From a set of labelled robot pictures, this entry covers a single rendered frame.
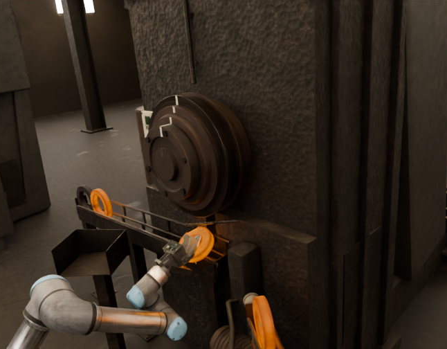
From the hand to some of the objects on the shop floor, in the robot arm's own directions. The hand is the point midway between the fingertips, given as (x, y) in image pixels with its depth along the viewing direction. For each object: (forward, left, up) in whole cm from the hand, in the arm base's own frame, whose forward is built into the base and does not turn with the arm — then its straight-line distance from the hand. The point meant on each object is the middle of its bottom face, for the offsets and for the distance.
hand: (198, 239), depth 160 cm
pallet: (+199, -15, -72) cm, 212 cm away
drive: (+122, +1, -74) cm, 142 cm away
